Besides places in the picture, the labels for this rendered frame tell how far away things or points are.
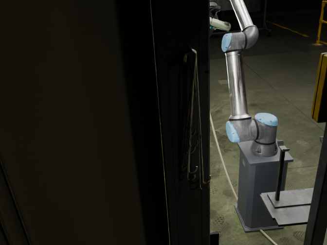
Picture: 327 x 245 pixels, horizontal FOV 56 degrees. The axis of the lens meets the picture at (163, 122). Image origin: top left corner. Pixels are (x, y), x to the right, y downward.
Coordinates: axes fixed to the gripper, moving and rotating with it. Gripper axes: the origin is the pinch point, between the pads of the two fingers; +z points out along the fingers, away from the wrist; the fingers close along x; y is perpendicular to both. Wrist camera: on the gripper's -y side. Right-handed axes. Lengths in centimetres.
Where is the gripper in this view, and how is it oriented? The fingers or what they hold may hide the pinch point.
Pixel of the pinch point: (213, 26)
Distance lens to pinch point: 244.3
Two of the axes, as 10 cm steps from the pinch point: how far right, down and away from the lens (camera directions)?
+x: -9.4, -2.2, -2.5
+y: -3.2, 4.5, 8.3
